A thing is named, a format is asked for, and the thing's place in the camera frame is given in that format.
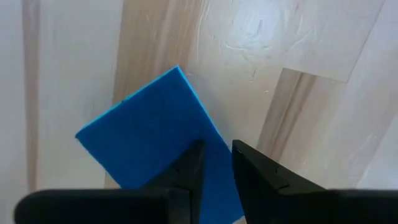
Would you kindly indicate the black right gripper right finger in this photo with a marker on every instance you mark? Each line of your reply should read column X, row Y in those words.
column 264, row 193

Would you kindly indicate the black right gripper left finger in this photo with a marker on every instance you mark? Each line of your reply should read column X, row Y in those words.
column 183, row 186

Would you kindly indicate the dark blue scrub sponge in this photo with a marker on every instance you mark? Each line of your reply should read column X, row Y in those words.
column 149, row 130

